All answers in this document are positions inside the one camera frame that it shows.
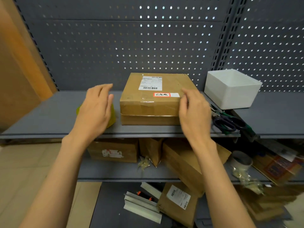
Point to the person's left hand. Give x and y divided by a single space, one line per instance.
95 116

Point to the person's right hand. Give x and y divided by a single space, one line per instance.
194 116

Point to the yellow tape roll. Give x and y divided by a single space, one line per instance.
111 118

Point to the black scissors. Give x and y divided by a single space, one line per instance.
225 122

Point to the brown cardboard box white labels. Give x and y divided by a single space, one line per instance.
152 106

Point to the white plastic bin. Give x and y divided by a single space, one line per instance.
232 92

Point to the person's left forearm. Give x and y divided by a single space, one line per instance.
52 187

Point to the person's right forearm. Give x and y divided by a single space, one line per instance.
223 189

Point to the cardboard box torn white sticker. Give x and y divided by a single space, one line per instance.
114 150

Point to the cardboard box red lettering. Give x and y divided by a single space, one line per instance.
183 168

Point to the white tape roll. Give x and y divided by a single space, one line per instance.
241 162

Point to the cardboard box barcode label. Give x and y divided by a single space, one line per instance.
178 201

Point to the cardboard box red blue print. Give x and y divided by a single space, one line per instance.
278 166

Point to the grey perforated back panel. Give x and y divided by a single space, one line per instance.
118 45
270 45

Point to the crumpled clear plastic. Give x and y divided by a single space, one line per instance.
247 180

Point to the brown wooden panel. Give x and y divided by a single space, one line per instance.
19 64

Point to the white flat strips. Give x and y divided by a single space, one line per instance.
142 204

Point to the grey slotted upright post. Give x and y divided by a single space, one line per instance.
35 40
228 33

